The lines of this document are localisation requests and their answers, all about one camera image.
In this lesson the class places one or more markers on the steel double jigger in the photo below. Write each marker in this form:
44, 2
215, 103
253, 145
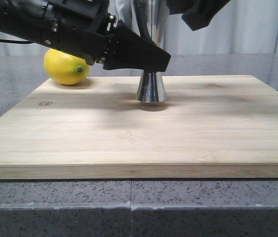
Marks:
151, 17

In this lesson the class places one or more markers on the grey curtain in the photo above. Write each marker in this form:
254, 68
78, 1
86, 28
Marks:
242, 26

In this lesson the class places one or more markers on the wooden cutting board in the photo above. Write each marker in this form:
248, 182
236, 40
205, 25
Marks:
209, 127

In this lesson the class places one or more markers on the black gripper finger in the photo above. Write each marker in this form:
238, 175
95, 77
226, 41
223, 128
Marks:
126, 50
200, 14

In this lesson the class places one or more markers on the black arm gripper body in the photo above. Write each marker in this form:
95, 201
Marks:
76, 27

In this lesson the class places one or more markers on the yellow lemon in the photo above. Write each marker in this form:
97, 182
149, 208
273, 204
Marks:
64, 68

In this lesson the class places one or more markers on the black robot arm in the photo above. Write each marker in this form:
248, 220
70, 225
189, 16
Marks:
15, 20

